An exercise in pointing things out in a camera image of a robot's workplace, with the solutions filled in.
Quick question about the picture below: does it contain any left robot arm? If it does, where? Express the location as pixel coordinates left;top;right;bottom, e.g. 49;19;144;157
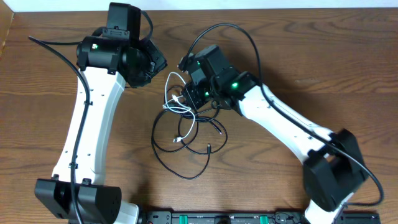
34;2;167;223

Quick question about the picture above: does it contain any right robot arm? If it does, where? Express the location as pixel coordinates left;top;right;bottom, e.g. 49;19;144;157
178;45;368;223

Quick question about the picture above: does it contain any white usb cable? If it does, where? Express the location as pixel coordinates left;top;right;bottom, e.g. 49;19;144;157
162;72;197;144

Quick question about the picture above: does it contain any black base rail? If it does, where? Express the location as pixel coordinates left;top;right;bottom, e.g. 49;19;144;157
137;211;381;224

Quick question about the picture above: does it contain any black usb cable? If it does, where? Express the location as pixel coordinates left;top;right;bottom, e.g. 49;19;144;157
150;83;229;180

